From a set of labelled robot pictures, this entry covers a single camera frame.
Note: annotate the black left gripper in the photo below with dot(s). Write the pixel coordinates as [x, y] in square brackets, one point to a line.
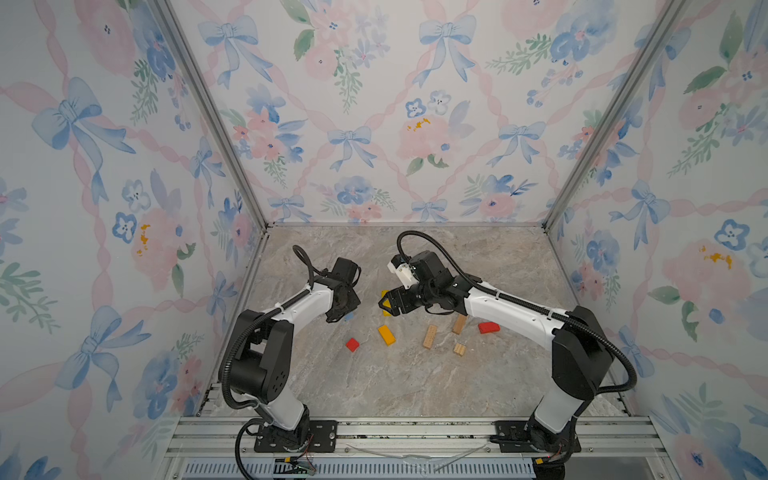
[354, 303]

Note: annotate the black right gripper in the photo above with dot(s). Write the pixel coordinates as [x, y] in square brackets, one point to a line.
[393, 301]

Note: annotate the small red block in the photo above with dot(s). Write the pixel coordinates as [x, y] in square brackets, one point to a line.
[352, 345]

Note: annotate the long yellow block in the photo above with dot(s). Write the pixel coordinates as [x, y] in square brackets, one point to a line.
[384, 303]

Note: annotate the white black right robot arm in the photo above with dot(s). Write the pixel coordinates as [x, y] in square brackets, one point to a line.
[580, 356]

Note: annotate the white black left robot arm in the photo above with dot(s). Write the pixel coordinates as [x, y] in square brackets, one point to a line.
[255, 368]

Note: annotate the short yellow block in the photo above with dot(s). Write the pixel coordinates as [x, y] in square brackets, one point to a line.
[386, 335]

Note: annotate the long natural wood block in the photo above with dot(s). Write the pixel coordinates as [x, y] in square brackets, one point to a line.
[430, 336]

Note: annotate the tilted natural wood block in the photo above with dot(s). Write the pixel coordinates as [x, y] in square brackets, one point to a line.
[459, 324]

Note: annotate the red rectangular block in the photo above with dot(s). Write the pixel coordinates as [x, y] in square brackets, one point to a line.
[488, 327]

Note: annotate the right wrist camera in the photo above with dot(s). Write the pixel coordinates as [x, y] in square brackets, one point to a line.
[404, 272]

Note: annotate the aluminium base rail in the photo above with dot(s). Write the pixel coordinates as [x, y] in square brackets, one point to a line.
[419, 448]

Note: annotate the aluminium corner post left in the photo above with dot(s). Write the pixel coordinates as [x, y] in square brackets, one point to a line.
[179, 46]

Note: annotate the aluminium corner post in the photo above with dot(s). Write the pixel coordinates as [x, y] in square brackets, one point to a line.
[660, 32]
[179, 46]

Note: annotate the aluminium corner post right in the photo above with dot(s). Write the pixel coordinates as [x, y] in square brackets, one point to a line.
[660, 32]

